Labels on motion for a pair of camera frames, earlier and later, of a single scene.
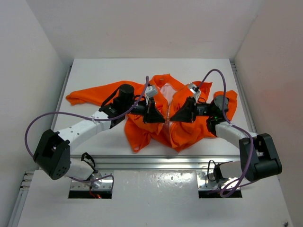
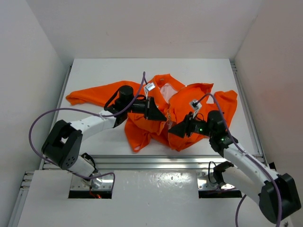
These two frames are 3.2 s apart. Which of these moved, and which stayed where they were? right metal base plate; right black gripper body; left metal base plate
Moved: right black gripper body
Stayed: left metal base plate; right metal base plate
